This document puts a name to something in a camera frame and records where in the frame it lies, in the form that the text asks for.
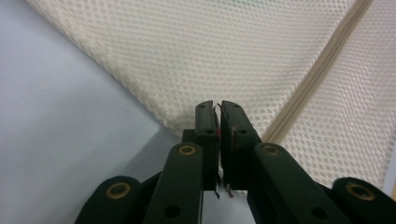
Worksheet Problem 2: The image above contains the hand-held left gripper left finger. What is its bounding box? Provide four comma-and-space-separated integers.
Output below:
181, 100, 220, 192

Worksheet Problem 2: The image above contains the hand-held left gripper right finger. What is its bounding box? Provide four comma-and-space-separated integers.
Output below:
219, 100, 263, 191

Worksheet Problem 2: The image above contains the cream mesh laundry bag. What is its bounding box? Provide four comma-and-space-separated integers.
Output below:
25, 0, 396, 191

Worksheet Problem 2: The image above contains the light blue mat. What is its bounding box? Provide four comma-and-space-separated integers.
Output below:
0, 0, 396, 224

